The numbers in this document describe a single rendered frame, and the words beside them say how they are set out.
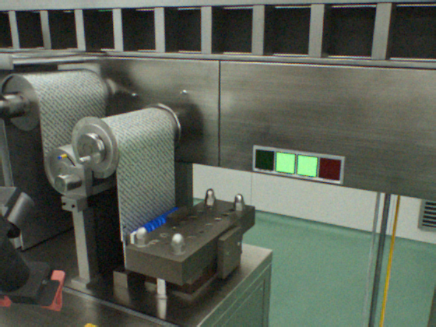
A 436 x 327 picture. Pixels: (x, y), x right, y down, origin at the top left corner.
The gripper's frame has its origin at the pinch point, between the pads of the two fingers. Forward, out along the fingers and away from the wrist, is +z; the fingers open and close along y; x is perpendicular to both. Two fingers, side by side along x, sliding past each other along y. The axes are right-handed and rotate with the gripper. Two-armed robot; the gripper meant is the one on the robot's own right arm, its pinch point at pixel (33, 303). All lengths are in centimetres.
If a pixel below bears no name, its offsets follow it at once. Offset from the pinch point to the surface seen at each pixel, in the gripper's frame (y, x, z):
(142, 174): -8.4, -42.6, 10.0
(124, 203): -5.8, -33.6, 11.4
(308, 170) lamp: -50, -50, 14
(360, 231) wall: -109, -192, 224
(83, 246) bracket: 4.7, -25.8, 19.5
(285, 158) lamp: -44, -53, 13
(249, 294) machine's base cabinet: -36, -27, 40
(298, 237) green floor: -60, -183, 224
